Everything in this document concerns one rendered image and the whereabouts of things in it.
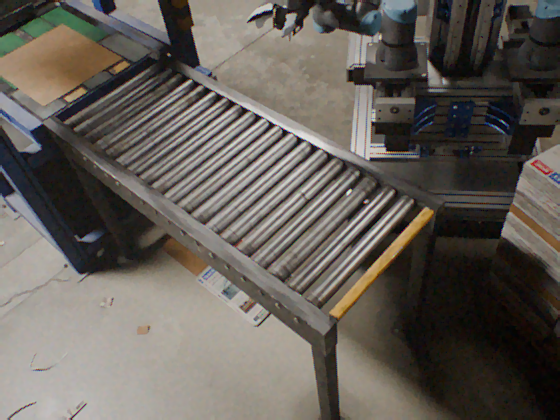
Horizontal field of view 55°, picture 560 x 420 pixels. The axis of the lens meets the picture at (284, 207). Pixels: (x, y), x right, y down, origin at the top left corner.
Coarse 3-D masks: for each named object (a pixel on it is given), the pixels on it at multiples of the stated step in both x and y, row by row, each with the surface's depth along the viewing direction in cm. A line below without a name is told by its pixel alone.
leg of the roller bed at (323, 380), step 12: (312, 348) 143; (336, 348) 144; (324, 360) 142; (336, 360) 150; (324, 372) 149; (336, 372) 155; (324, 384) 156; (336, 384) 162; (324, 396) 165; (336, 396) 168; (324, 408) 174; (336, 408) 176
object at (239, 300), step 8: (208, 272) 241; (216, 272) 241; (208, 280) 238; (216, 280) 238; (224, 280) 237; (288, 280) 234; (216, 288) 235; (224, 288) 235; (232, 288) 234; (224, 296) 232; (232, 296) 232; (240, 296) 231; (248, 296) 231; (232, 304) 229; (240, 304) 229; (248, 304) 228; (256, 304) 228; (248, 312) 226; (256, 312) 226; (264, 312) 225; (256, 320) 223
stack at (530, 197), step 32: (544, 160) 156; (544, 192) 155; (512, 224) 175; (544, 224) 161; (512, 256) 182; (544, 256) 167; (512, 288) 192; (512, 320) 201; (544, 320) 184; (544, 352) 191
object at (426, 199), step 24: (192, 72) 206; (240, 96) 194; (288, 120) 183; (312, 144) 174; (336, 144) 173; (360, 168) 165; (384, 168) 164; (408, 192) 157; (408, 216) 163; (432, 216) 155
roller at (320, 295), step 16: (400, 208) 153; (384, 224) 150; (368, 240) 147; (352, 256) 144; (368, 256) 147; (336, 272) 142; (352, 272) 143; (320, 288) 139; (336, 288) 140; (320, 304) 137
